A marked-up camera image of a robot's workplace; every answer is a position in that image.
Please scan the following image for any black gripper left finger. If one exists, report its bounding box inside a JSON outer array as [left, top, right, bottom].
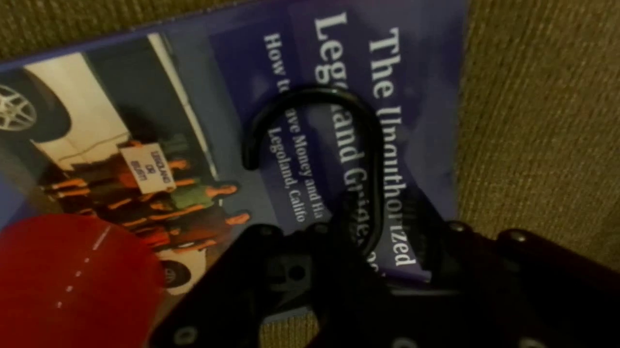
[[148, 223, 355, 348]]

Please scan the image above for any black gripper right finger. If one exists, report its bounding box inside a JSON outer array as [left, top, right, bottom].
[[386, 221, 620, 348]]

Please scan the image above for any black coat hanger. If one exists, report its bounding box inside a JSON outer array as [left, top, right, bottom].
[[241, 86, 398, 348]]

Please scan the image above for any brown fabric sofa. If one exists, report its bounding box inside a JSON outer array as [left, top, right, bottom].
[[0, 0, 620, 348]]

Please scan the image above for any red plastic cup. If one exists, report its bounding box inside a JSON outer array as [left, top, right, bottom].
[[0, 212, 169, 348]]

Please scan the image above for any blue paperback book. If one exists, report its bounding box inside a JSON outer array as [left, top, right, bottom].
[[0, 0, 471, 289]]

